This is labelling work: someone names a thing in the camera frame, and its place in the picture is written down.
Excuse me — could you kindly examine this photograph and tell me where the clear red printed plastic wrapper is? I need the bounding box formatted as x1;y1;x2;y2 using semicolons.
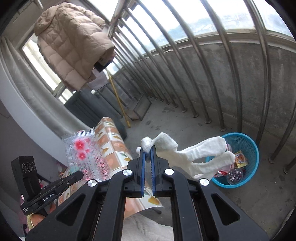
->
62;128;110;182

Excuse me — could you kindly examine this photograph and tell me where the white tissue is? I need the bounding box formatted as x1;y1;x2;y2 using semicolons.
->
136;133;235;180

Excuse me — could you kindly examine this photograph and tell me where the yellow snack packet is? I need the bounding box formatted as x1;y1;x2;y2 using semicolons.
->
234;150;248;168

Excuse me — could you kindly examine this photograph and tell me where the Pepsi plastic bottle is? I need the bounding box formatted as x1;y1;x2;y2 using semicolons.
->
226;168;244;185

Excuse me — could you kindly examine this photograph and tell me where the blue mesh trash basket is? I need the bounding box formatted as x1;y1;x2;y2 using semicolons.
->
212;133;259;189

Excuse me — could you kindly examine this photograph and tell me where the left hand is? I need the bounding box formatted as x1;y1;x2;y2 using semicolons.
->
27;203;56;230

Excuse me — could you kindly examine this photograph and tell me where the white green fluffy garment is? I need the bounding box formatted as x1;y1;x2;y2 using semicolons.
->
121;213;174;241

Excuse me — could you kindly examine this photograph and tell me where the patterned vinyl tablecloth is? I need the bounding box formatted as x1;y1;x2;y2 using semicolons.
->
58;116;165;219

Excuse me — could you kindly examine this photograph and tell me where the grey curtain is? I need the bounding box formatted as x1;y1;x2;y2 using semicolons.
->
1;37;90;138

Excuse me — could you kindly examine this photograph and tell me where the dark grey cabinet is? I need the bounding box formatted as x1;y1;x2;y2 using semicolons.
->
64;89;127;139

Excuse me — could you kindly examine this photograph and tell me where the framed screen panel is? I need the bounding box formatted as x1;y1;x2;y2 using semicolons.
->
125;94;152;121

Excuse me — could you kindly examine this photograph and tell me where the beige puffer jacket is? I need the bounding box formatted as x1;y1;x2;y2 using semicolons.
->
34;2;115;90

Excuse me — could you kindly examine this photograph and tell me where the metal balcony railing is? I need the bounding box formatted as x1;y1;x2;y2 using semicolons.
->
92;0;296;174

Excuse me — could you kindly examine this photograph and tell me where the yellow broom handle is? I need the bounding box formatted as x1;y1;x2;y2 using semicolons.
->
107;71;131;128

